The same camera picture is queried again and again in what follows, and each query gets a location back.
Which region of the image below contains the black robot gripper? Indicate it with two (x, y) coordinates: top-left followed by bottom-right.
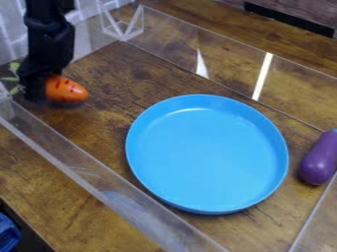
(17, 0), (75, 102)

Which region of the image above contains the orange toy carrot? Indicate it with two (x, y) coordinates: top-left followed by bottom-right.
(0, 60), (91, 103)

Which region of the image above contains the blue round tray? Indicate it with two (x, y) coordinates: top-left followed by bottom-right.
(126, 94), (290, 215)

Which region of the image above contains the blue object at corner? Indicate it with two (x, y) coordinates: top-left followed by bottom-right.
(0, 213), (21, 252)

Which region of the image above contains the purple toy eggplant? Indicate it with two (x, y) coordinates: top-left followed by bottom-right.
(298, 129), (337, 185)

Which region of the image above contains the clear acrylic enclosure wall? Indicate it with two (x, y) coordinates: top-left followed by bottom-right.
(0, 0), (337, 252)

